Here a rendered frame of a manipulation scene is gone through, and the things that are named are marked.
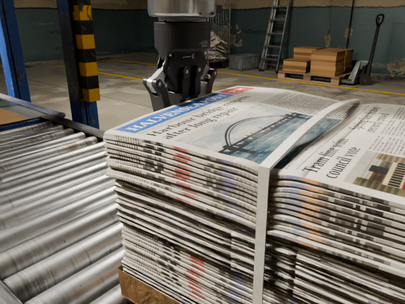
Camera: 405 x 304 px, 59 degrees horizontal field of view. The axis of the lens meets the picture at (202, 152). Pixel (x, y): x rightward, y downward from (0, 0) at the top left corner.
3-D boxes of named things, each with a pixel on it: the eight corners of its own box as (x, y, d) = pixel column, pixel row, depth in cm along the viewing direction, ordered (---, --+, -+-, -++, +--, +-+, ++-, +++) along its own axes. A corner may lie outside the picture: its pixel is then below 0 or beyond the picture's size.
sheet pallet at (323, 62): (354, 79, 684) (358, 49, 664) (338, 85, 625) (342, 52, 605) (296, 73, 757) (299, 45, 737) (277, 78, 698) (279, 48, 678)
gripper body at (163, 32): (180, 20, 42) (181, 98, 45) (224, 20, 48) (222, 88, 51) (138, 19, 46) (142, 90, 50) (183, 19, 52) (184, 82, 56)
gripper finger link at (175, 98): (191, 66, 48) (184, 67, 47) (190, 145, 52) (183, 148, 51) (170, 63, 50) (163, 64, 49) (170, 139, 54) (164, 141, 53)
